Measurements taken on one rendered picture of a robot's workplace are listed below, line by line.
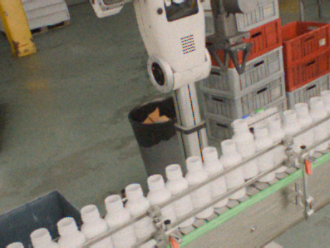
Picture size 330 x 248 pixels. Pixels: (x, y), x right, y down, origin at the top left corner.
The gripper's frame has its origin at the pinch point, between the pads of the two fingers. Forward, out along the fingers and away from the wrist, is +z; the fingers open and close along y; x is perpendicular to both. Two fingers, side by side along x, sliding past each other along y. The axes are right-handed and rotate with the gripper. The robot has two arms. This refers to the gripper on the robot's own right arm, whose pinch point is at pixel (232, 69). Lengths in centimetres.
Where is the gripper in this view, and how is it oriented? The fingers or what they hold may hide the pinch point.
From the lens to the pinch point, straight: 123.1
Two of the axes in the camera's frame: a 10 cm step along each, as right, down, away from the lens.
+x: 7.9, -3.7, 4.8
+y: 5.8, 2.3, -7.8
